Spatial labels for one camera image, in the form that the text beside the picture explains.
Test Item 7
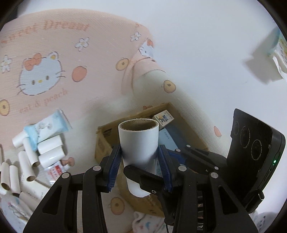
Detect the white red spout pouch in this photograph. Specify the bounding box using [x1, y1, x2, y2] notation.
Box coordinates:
[44, 161, 70, 185]

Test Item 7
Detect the light blue box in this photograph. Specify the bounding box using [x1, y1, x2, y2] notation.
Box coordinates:
[159, 123, 187, 151]

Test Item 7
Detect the small white printed box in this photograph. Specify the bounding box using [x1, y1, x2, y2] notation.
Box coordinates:
[152, 110, 174, 130]

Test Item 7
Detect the blue white wipes pack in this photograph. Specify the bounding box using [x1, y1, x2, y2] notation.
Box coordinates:
[24, 109, 72, 151]

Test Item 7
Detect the pink Hello Kitty bed sheet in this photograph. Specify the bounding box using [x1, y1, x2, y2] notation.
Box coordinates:
[0, 9, 225, 218]

